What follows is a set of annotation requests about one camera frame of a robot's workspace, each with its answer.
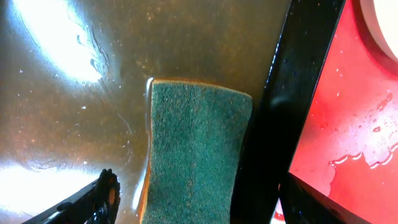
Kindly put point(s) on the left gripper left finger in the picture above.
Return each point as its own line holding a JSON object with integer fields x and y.
{"x": 96, "y": 203}

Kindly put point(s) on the white plate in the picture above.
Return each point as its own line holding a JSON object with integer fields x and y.
{"x": 381, "y": 19}

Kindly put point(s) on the green yellow sponge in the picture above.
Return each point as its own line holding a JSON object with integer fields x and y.
{"x": 196, "y": 133}

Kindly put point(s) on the black water basin tray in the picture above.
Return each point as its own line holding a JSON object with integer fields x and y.
{"x": 75, "y": 79}

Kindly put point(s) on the red plastic tray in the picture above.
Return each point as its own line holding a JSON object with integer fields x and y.
{"x": 348, "y": 146}

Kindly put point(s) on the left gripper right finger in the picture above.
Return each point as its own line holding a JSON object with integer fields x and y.
{"x": 303, "y": 204}

